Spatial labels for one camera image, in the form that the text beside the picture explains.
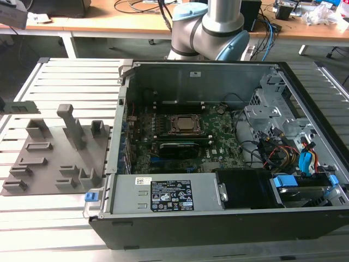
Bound green RAM stick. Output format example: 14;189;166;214
3;100;42;115

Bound grey parts rack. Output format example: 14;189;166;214
1;103;112;197

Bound white paper scrap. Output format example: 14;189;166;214
27;12;52;24

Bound dark monitor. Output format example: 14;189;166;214
27;0;92;17

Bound wooden desk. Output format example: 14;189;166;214
0;0;349;41

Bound grey power supply unit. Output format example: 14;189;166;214
110;173;224;215

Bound black graphics card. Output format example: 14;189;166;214
157;141;200;159

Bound metal CPU socket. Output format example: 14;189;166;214
166;114;207;135

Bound green motherboard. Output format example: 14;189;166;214
127;105;248;174

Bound black PC case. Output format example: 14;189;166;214
88;60;349;251

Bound white power strip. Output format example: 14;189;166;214
244;45;256;61

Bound black plastic shroud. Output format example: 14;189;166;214
214;168;284;210

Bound silver metal drive cage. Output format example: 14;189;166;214
244;73;317;145

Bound black speaker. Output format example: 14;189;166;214
241;0;263;32

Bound blue disk carrier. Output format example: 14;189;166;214
272;174;340;189

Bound small black box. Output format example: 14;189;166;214
275;4;294;20

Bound silver hard disk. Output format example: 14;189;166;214
278;187;327;203

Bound clear plastic bag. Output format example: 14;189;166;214
301;4;338;27

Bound white red package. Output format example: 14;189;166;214
334;0;349;31

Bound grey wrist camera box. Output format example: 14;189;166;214
0;0;29;30

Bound blue cable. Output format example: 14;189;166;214
263;20;275;61

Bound red yellow power wires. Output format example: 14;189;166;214
268;146;299;166

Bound blue flat wire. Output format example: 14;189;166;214
298;151;315;180

